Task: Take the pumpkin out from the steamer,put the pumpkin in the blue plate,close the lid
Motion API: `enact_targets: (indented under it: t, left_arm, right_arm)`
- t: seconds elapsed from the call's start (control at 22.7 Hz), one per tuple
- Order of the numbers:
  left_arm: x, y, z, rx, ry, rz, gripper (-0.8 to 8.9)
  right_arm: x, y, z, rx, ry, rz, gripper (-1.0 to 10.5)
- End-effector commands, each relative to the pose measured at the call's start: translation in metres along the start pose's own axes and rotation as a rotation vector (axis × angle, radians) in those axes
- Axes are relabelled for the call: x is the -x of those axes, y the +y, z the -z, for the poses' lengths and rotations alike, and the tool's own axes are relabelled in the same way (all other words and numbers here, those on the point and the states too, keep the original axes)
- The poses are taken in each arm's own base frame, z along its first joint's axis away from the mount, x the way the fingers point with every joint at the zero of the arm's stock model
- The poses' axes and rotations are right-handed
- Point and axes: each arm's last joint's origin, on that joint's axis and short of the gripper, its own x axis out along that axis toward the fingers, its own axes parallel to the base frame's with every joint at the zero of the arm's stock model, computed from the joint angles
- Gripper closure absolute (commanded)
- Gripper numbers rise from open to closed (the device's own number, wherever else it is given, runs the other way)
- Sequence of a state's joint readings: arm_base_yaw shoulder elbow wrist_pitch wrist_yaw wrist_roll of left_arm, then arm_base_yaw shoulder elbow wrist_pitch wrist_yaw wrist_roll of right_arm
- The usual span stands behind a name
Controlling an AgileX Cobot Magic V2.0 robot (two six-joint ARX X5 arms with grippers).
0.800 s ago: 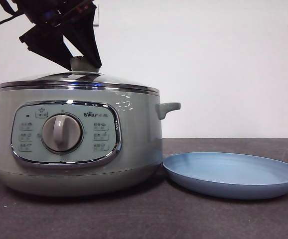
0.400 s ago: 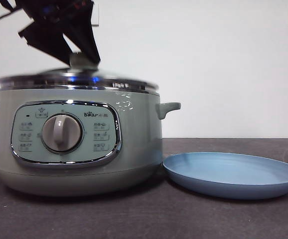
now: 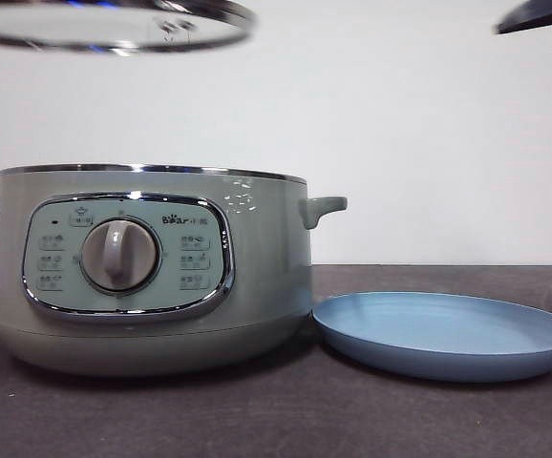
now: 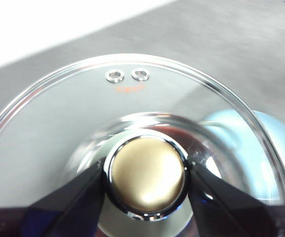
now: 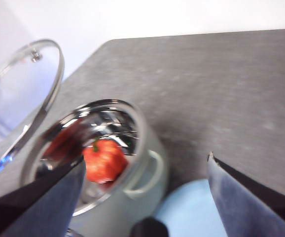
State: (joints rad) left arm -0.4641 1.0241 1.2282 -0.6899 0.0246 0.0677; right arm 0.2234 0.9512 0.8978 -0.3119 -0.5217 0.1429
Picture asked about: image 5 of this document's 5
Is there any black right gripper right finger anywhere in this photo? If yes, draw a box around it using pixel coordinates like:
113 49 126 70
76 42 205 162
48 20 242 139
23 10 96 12
207 151 285 237

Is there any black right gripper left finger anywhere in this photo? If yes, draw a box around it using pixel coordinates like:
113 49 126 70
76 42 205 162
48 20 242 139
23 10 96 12
0 155 87 237

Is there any orange pumpkin with green stem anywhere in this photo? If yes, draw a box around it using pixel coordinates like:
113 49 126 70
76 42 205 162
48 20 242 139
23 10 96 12
82 139 129 184

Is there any glass lid with green knob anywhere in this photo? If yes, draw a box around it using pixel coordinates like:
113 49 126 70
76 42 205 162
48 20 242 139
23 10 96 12
0 38 66 177

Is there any blue round plate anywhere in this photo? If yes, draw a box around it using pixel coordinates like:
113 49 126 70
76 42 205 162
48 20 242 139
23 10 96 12
154 179 229 237

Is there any pale green electric steamer pot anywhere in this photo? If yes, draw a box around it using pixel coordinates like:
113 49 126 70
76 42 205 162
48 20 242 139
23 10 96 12
20 98 170 237

